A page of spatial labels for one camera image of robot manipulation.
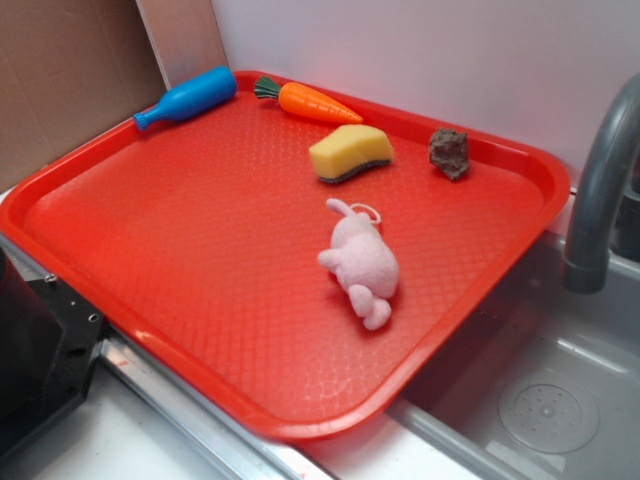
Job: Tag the grey faucet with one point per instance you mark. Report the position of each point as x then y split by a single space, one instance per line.
605 214

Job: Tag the orange toy carrot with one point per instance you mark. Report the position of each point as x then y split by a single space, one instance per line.
301 100

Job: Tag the yellow sponge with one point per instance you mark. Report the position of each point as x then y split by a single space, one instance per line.
349 150

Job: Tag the blue toy bottle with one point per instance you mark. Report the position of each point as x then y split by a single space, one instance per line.
191 98

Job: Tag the red plastic tray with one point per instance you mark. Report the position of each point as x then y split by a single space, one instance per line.
199 241

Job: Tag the pink plush bunny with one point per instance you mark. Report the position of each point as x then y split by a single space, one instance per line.
362 263

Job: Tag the grey sink basin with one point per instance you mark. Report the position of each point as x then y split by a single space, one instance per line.
538 382

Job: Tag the brown cardboard panel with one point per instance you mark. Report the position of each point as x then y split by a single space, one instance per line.
70 70

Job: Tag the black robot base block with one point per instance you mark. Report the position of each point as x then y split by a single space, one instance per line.
50 340

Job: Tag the brown rock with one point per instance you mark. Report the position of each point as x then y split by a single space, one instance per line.
448 152

